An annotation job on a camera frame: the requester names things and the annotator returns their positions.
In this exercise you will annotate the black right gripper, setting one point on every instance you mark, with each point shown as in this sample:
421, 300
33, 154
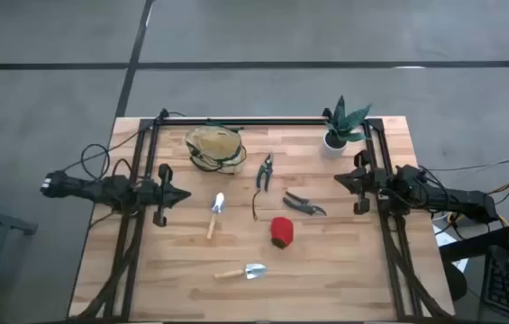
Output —
371, 184

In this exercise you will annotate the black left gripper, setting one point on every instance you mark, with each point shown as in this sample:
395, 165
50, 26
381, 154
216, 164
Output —
162, 193

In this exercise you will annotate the red gardening glove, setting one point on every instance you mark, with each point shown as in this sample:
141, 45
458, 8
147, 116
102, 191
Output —
282, 229

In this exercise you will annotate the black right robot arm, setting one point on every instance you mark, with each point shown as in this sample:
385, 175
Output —
443, 198

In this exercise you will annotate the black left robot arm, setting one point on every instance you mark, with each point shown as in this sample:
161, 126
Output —
83, 191

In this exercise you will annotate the beige green-trimmed gardening bag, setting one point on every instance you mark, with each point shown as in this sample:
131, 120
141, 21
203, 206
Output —
215, 148

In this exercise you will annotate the white plant pot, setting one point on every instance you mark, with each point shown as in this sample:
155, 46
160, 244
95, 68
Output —
333, 148

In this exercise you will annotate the green leafy plant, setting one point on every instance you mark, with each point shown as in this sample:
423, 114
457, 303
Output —
346, 123

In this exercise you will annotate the white paper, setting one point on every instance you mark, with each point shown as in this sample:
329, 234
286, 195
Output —
443, 238

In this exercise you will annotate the black side desk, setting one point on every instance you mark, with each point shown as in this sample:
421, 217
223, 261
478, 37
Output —
475, 245

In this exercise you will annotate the black round stool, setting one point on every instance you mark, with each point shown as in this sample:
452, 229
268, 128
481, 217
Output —
457, 279

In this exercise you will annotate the black metal table frame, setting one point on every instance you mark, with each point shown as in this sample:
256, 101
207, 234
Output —
245, 121

